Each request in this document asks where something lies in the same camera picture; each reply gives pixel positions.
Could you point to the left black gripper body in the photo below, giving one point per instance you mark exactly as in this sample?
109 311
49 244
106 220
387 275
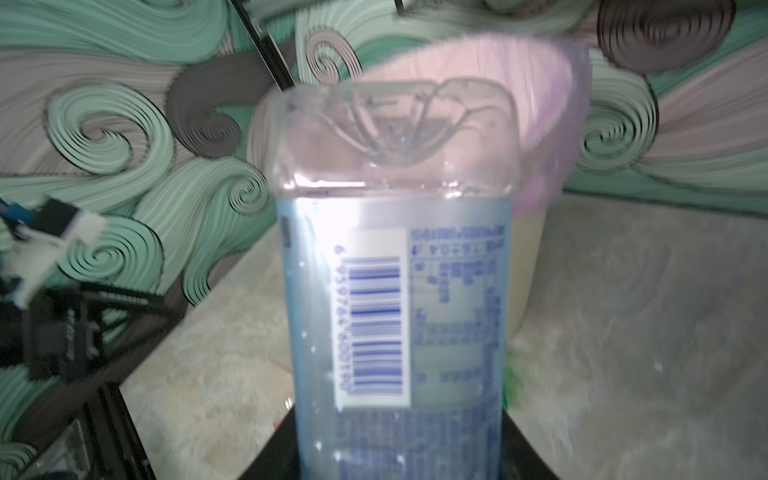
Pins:
71 332

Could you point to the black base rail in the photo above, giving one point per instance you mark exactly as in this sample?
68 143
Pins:
101 442

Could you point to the light blue label bottle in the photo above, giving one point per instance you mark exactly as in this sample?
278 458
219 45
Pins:
394 204

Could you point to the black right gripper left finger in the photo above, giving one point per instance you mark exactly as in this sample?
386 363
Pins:
279 458

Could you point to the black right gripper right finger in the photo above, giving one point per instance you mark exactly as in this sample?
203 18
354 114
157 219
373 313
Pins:
518 459

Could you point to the cream ribbed waste bin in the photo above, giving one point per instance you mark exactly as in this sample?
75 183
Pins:
526 237

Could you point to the black corner frame post left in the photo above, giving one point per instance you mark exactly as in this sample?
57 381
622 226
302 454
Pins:
265 45

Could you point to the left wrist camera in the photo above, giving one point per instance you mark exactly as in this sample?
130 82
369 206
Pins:
40 240

